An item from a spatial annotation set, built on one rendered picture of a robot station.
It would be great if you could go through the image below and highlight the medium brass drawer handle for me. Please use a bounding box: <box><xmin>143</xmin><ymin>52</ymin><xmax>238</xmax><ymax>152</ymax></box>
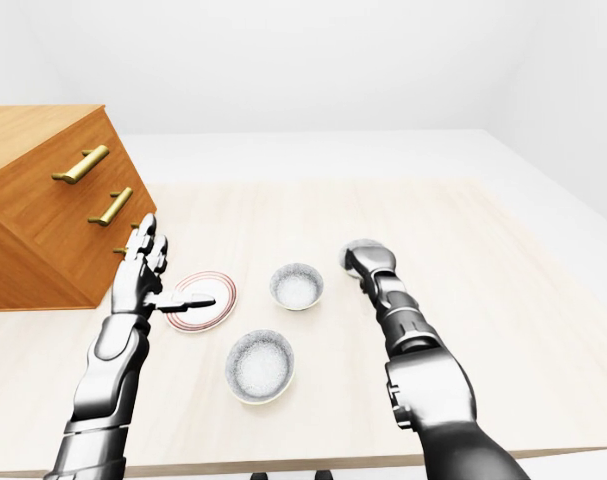
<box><xmin>86</xmin><ymin>186</ymin><xmax>135</xmax><ymax>227</ymax></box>

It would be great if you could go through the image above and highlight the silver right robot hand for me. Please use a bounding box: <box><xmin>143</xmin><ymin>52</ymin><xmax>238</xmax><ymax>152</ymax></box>
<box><xmin>342</xmin><ymin>240</ymin><xmax>400</xmax><ymax>298</ymax></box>

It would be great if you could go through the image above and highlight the large wooden drawer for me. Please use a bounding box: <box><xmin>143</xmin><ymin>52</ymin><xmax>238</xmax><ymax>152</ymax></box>
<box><xmin>0</xmin><ymin>105</ymin><xmax>130</xmax><ymax>250</ymax></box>

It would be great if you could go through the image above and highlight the short brass drawer handle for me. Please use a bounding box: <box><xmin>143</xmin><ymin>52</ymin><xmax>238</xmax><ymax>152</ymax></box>
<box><xmin>113</xmin><ymin>221</ymin><xmax>141</xmax><ymax>254</ymax></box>

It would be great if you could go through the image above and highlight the black speckled bowl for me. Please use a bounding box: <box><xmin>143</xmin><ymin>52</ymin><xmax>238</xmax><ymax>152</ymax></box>
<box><xmin>268</xmin><ymin>262</ymin><xmax>327</xmax><ymax>314</ymax></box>
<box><xmin>224</xmin><ymin>328</ymin><xmax>299</xmax><ymax>407</ymax></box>

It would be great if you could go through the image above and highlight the long brass drawer handle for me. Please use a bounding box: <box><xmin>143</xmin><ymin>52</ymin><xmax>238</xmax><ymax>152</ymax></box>
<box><xmin>51</xmin><ymin>144</ymin><xmax>111</xmax><ymax>186</ymax></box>

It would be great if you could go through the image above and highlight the medium wooden drawer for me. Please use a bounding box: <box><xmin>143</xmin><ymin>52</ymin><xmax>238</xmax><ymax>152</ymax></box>
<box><xmin>29</xmin><ymin>148</ymin><xmax>146</xmax><ymax>282</ymax></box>

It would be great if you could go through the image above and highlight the white plate with red rings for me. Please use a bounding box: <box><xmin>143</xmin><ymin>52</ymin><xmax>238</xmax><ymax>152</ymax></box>
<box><xmin>163</xmin><ymin>269</ymin><xmax>240</xmax><ymax>336</ymax></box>

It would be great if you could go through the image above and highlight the small wooden drawer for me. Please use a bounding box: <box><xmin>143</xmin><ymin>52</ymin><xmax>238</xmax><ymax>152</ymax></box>
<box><xmin>64</xmin><ymin>181</ymin><xmax>159</xmax><ymax>308</ymax></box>

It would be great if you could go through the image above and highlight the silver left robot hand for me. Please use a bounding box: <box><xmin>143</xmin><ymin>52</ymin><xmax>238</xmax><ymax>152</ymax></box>
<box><xmin>110</xmin><ymin>213</ymin><xmax>218</xmax><ymax>322</ymax></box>

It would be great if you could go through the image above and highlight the wooden cabinet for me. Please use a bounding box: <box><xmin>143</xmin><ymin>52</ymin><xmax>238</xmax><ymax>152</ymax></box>
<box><xmin>0</xmin><ymin>103</ymin><xmax>159</xmax><ymax>313</ymax></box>

